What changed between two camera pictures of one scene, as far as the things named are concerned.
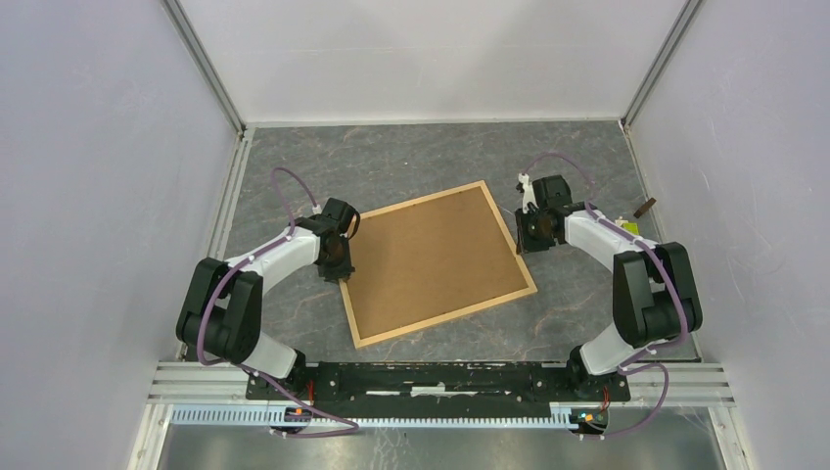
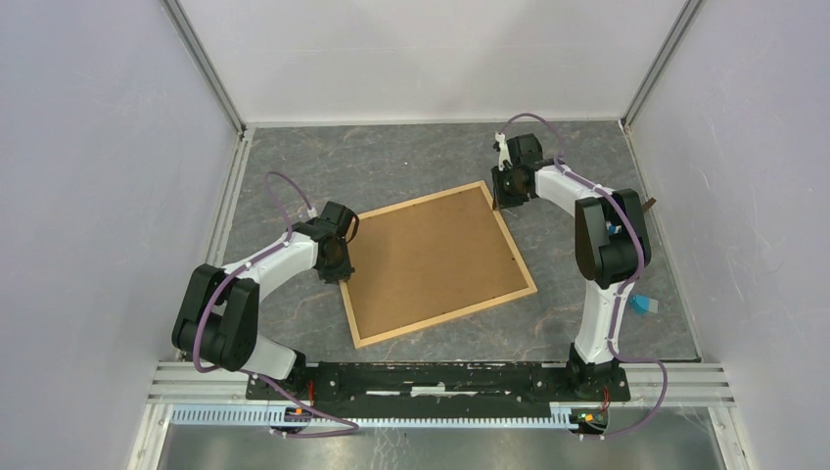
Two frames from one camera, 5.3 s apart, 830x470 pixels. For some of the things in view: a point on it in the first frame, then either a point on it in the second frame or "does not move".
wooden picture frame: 517,256 does not move
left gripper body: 339,265 does not move
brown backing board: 429,259 does not move
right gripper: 524,243 -> 499,200
